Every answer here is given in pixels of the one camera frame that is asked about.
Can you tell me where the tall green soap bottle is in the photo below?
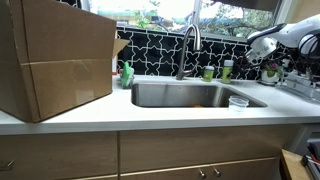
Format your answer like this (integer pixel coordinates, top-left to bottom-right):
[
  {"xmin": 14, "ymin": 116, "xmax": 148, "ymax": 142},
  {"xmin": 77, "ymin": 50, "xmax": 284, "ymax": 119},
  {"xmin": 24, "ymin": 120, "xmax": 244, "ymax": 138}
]
[{"xmin": 221, "ymin": 59, "xmax": 235, "ymax": 84}]

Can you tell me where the stainless steel sink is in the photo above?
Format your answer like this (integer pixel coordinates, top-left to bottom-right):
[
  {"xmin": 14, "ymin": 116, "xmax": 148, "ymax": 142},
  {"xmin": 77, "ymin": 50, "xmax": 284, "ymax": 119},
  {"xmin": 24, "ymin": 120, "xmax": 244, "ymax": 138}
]
[{"xmin": 130, "ymin": 82, "xmax": 268, "ymax": 109}]

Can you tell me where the short green soap bottle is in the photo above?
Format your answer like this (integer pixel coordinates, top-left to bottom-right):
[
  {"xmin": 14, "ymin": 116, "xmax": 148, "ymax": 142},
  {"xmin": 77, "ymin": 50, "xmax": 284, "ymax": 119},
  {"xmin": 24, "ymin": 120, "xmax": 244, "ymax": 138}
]
[{"xmin": 202, "ymin": 65, "xmax": 215, "ymax": 83}]

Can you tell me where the brushed steel faucet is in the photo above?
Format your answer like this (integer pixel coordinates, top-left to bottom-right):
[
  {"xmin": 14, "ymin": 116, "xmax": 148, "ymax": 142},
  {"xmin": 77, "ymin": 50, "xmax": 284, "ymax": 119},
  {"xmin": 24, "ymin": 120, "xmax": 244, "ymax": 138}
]
[{"xmin": 175, "ymin": 23, "xmax": 202, "ymax": 81}]

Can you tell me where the white sponge holder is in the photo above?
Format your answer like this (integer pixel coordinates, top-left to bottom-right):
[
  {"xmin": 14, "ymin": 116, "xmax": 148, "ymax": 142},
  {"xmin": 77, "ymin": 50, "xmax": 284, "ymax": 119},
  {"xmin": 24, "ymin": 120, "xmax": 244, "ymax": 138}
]
[{"xmin": 120, "ymin": 74, "xmax": 136, "ymax": 90}]

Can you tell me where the wooden base cabinet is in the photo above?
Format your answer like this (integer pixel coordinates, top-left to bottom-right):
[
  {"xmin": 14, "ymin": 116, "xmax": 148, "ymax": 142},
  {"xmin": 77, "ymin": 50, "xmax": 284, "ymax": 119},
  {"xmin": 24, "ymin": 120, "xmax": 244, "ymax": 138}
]
[{"xmin": 0, "ymin": 124, "xmax": 301, "ymax": 180}]

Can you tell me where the kitchen window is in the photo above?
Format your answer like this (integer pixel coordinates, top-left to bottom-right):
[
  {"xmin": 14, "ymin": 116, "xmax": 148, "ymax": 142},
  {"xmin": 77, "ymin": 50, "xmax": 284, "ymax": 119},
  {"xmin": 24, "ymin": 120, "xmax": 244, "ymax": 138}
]
[{"xmin": 81, "ymin": 0, "xmax": 291, "ymax": 43}]

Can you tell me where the clear plastic cup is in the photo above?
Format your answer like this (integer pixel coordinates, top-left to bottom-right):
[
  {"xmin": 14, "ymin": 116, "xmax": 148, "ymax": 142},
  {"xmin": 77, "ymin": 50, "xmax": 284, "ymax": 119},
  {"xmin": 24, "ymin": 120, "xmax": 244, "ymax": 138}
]
[{"xmin": 228, "ymin": 95, "xmax": 250, "ymax": 113}]

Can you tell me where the brown cardboard box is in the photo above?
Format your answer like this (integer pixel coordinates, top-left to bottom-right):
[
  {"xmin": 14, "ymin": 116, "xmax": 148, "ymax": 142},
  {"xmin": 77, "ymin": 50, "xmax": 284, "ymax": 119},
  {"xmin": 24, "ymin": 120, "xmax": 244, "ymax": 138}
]
[{"xmin": 0, "ymin": 0, "xmax": 131, "ymax": 124}]

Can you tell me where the white plant pot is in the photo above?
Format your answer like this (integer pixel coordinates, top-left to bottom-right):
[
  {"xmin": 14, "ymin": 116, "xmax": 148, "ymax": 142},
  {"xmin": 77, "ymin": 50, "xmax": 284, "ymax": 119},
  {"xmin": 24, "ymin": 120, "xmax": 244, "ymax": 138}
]
[{"xmin": 260, "ymin": 69, "xmax": 281, "ymax": 84}]

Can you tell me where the dark plant saucer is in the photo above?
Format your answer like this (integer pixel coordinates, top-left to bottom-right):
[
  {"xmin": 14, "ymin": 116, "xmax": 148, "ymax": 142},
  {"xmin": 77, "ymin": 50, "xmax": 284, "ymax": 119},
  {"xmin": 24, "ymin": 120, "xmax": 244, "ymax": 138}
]
[{"xmin": 261, "ymin": 80, "xmax": 281, "ymax": 87}]

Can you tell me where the green succulent plant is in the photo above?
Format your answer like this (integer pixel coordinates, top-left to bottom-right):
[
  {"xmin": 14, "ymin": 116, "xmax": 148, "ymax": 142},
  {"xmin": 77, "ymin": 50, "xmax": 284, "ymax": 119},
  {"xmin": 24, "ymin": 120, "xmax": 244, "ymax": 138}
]
[{"xmin": 263, "ymin": 61, "xmax": 284, "ymax": 78}]

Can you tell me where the dish drying rack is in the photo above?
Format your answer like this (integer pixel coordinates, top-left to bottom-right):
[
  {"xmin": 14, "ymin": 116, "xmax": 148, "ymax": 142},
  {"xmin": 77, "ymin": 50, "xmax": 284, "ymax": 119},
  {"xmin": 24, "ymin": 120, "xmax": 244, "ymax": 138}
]
[{"xmin": 276, "ymin": 71, "xmax": 320, "ymax": 104}]

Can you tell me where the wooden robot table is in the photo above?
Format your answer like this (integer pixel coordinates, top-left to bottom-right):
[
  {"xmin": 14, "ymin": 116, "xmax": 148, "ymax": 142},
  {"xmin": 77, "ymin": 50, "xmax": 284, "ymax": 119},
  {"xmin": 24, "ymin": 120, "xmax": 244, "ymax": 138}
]
[{"xmin": 279, "ymin": 149, "xmax": 313, "ymax": 180}]

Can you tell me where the metal drawer handle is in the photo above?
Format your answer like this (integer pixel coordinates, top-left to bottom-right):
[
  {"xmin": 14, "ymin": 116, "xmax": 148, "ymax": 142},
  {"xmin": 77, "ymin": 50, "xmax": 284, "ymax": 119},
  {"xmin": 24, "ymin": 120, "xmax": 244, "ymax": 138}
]
[{"xmin": 0, "ymin": 159, "xmax": 16, "ymax": 172}]

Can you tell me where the aluminium mounting frame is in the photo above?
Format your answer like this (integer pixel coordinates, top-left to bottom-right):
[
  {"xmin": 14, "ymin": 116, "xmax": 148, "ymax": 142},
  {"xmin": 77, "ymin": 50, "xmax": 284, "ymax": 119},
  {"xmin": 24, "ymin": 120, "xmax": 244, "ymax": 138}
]
[{"xmin": 301, "ymin": 153, "xmax": 320, "ymax": 180}]

